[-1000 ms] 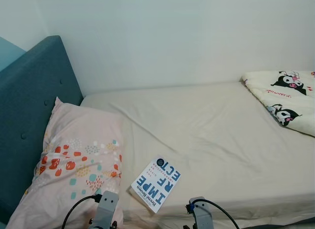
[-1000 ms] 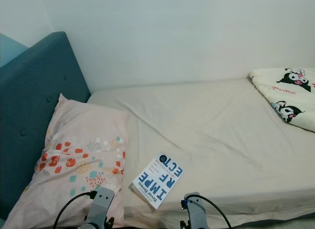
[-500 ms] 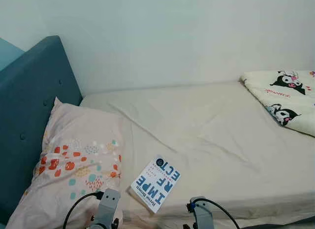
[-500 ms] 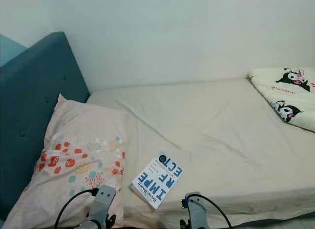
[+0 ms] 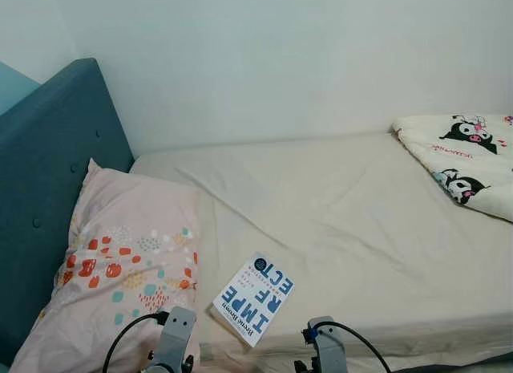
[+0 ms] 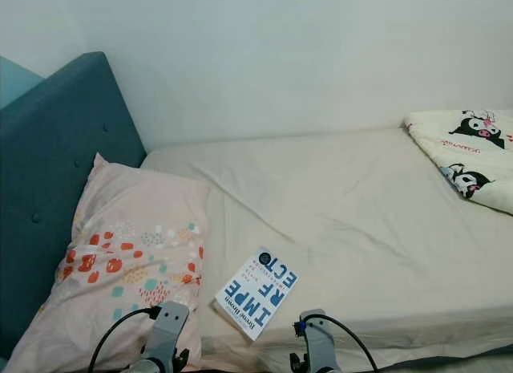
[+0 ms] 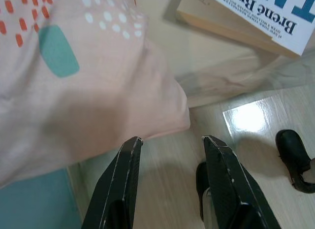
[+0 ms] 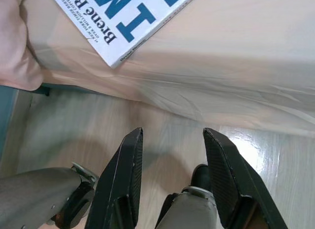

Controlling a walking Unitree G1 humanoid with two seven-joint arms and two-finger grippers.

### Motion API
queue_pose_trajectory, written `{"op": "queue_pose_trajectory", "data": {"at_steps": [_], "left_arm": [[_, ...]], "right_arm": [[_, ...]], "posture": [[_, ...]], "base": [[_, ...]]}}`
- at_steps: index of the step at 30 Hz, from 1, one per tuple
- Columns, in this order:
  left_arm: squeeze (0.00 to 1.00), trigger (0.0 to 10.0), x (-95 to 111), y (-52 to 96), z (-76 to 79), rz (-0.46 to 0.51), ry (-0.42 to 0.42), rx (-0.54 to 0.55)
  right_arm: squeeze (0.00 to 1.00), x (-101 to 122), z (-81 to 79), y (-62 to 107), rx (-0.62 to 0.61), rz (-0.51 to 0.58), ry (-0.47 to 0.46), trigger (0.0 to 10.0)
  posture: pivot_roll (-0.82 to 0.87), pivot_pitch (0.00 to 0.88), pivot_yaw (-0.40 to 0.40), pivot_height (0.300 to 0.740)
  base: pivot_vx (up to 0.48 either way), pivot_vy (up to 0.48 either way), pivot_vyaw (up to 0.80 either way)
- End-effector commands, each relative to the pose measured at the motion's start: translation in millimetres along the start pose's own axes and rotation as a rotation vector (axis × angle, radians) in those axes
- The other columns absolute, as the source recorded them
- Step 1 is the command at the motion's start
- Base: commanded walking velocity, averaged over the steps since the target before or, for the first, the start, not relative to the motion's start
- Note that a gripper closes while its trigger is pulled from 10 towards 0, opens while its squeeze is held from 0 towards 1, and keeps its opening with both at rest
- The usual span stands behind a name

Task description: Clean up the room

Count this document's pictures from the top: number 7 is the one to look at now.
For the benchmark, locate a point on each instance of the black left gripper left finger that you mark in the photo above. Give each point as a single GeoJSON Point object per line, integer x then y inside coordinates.
{"type": "Point", "coordinates": [115, 189]}

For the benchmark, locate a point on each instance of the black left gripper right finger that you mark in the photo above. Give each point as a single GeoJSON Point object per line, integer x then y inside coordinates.
{"type": "Point", "coordinates": [231, 189]}

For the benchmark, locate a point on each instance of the pink patterned pillow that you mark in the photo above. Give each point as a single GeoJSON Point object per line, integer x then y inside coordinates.
{"type": "Point", "coordinates": [98, 91]}

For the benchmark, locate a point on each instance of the white blue paperback book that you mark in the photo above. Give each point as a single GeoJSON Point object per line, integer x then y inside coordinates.
{"type": "Point", "coordinates": [246, 12]}

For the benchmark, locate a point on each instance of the robot left leg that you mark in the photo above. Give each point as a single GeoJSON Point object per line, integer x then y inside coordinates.
{"type": "Point", "coordinates": [208, 206]}

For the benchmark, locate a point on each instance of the black robot left shoe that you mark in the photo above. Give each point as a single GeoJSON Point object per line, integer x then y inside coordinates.
{"type": "Point", "coordinates": [201, 179]}

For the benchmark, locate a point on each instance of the black robot shoe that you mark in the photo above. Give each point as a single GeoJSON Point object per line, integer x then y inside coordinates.
{"type": "Point", "coordinates": [292, 150]}
{"type": "Point", "coordinates": [201, 179]}

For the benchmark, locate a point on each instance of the black robot right shoe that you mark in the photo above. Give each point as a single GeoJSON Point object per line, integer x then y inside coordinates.
{"type": "Point", "coordinates": [292, 150]}

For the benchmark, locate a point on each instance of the teal upholstered headboard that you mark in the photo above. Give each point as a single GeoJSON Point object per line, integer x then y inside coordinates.
{"type": "Point", "coordinates": [32, 204]}

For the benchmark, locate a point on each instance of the bed with cream sheet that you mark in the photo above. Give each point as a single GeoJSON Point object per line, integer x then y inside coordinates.
{"type": "Point", "coordinates": [187, 49]}

